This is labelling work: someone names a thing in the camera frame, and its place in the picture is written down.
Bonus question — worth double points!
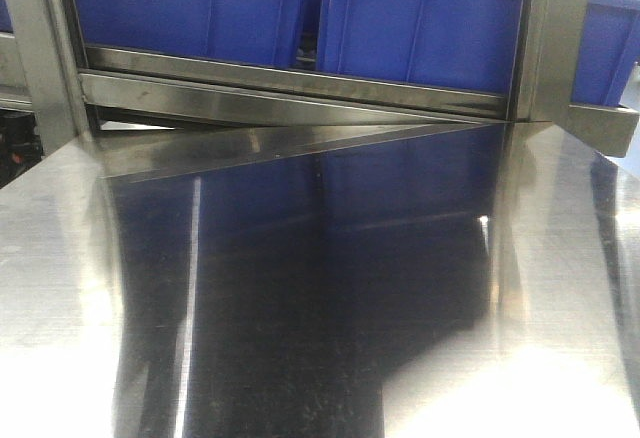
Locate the blue bin behind right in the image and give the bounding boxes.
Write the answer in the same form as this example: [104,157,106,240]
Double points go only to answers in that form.
[572,0,639,107]

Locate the blue bin behind middle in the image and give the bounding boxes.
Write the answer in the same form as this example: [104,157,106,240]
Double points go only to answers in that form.
[316,0,521,94]

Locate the stainless steel shelf frame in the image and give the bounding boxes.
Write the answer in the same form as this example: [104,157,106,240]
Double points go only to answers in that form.
[1,0,639,157]

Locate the blue bin behind left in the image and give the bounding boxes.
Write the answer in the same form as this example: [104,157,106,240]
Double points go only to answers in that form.
[75,0,307,68]

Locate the blue bin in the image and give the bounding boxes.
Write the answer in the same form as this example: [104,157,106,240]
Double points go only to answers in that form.
[572,0,639,107]
[75,0,307,68]
[316,0,521,94]

